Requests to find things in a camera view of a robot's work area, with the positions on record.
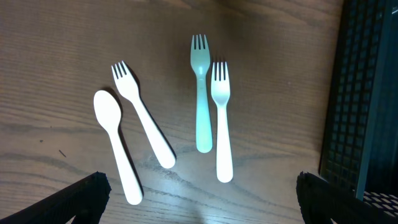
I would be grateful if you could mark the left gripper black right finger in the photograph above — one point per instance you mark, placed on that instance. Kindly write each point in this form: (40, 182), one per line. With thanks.
(322, 203)

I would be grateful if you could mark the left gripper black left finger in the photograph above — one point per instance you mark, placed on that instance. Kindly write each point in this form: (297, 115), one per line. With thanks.
(81, 202)

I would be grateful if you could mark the white plastic fork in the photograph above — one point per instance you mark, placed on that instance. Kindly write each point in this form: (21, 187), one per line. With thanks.
(220, 93)
(129, 89)

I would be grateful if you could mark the mint green plastic fork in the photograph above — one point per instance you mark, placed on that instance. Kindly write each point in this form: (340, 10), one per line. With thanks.
(200, 63)

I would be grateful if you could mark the dark green plastic basket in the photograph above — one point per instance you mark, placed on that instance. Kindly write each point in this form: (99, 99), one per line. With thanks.
(359, 149)

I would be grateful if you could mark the clear white plastic basket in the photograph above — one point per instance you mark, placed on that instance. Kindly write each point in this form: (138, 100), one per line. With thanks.
(379, 200)

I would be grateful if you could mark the white plastic spoon, left side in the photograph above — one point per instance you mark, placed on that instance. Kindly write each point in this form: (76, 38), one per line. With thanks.
(108, 114)

